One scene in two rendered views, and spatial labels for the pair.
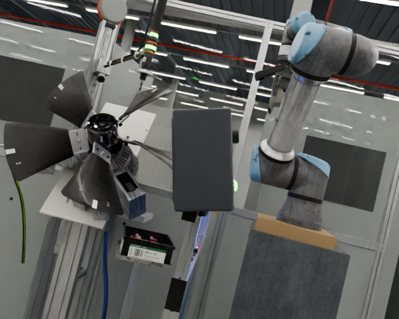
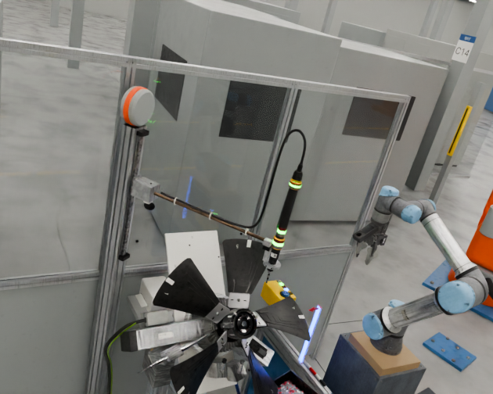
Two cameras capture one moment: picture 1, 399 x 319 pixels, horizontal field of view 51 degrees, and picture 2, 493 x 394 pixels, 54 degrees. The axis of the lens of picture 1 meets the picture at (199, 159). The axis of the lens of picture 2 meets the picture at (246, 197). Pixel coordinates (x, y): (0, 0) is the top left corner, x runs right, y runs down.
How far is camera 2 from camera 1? 2.02 m
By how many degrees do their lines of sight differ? 46
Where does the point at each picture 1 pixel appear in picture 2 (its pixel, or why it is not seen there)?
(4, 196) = (18, 326)
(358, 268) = (337, 266)
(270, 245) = (388, 381)
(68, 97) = (185, 293)
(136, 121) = (205, 249)
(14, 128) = (178, 370)
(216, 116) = not seen: outside the picture
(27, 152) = (192, 381)
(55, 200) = not seen: hidden behind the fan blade
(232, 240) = not seen: hidden behind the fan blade
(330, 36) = (476, 299)
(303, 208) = (397, 343)
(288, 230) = (397, 368)
